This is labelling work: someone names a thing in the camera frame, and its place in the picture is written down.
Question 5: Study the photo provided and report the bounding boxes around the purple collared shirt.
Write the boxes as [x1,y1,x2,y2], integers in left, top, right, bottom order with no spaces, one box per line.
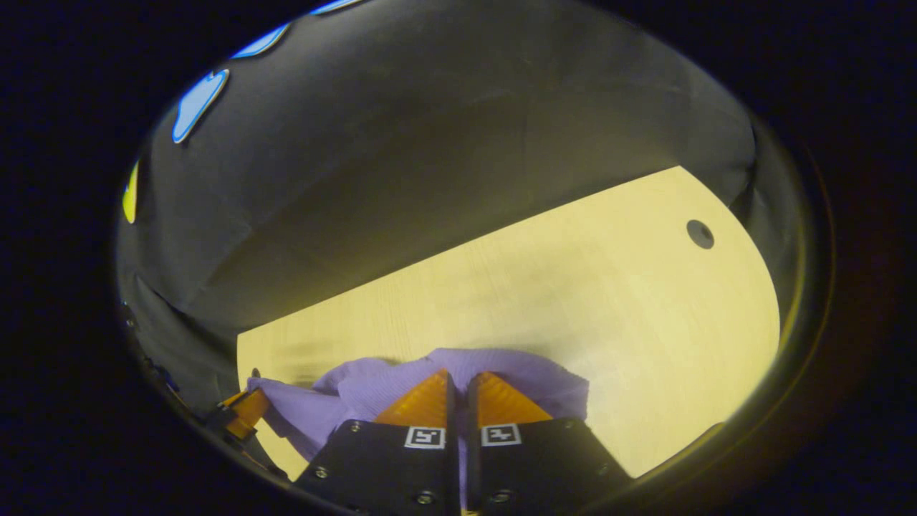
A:
[247,348,590,463]

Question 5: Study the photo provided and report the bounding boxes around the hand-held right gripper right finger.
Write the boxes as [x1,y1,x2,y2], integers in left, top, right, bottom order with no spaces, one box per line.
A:
[466,371,633,516]

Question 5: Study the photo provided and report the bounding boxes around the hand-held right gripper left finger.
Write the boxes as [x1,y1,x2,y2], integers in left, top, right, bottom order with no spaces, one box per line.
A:
[294,369,459,516]

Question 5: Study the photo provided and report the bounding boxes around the black backdrop cloth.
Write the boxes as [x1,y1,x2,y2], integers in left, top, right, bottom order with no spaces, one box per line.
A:
[117,0,805,427]

